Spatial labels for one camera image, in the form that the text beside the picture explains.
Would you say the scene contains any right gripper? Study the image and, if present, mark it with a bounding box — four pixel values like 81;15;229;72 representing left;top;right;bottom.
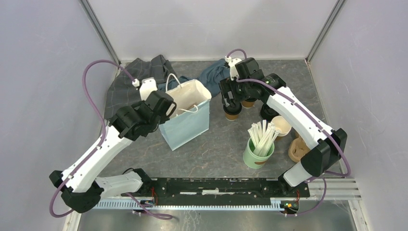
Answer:
218;74;251;106

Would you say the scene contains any stack of paper cups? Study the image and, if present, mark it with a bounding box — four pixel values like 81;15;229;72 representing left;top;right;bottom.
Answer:
271;115;292;141

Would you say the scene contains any bundle of wrapped straws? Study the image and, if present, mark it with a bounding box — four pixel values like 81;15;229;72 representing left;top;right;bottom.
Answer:
248;120;281;157

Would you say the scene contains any light blue paper bag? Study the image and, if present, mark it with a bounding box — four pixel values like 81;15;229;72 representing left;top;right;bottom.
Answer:
159;74;212;151

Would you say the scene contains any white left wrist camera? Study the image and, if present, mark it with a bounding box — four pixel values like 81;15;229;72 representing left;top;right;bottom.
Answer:
132;77;157;101

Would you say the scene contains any green cup holding straws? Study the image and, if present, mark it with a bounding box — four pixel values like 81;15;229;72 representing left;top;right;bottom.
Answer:
242;139;275;169

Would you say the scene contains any brown paper coffee cup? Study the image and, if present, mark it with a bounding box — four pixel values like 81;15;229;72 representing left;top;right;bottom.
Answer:
241;101;256;109

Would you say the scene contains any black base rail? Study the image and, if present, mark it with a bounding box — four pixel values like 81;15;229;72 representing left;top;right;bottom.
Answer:
132;178;310;206

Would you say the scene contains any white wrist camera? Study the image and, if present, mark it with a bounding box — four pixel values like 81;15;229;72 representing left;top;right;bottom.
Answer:
132;77;157;101
224;56;242;80

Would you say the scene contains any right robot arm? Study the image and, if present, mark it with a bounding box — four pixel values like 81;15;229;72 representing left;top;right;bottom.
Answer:
219;56;348;196

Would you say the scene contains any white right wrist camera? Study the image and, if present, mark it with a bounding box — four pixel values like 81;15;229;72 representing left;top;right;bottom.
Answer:
224;56;242;80

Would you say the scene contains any brown pulp cup carrier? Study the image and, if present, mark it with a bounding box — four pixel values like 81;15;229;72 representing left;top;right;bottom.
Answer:
288;130;310;163

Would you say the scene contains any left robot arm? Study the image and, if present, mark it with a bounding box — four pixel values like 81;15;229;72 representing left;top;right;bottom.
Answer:
49;90;177;218

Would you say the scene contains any blue-grey cloth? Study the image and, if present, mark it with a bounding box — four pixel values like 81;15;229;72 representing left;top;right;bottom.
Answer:
157;59;230;97

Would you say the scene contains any stack of black lids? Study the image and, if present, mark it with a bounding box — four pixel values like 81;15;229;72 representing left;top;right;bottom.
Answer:
260;104;280;122

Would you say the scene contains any grey checked cloth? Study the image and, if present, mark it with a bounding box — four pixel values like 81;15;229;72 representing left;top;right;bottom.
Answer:
104;54;178;120

